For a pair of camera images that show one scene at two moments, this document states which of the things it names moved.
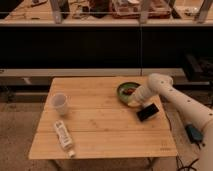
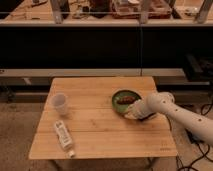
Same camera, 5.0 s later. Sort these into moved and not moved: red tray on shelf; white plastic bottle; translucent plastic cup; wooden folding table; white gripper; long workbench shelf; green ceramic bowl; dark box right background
Moved: green ceramic bowl; white gripper
Not moved: long workbench shelf; red tray on shelf; wooden folding table; translucent plastic cup; white plastic bottle; dark box right background
